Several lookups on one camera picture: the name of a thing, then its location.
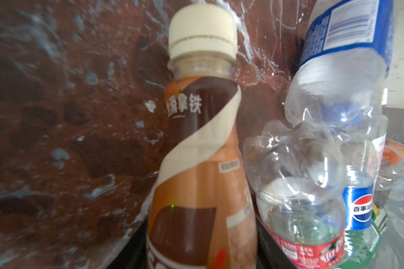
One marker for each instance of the brown tea bottle white cap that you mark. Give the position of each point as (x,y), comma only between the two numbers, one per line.
(202,216)

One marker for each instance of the clear bottle red label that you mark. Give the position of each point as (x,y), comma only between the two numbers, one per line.
(298,177)

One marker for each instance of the crushed bottle blue label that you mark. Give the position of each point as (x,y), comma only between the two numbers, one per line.
(345,61)

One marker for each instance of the Pepsi label clear bottle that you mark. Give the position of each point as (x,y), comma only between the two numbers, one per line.
(362,152)

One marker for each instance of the green bottle yellow cap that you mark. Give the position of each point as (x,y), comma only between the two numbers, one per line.
(361,247)

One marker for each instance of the clear bottle orange label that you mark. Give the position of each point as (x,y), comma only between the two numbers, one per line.
(391,171)

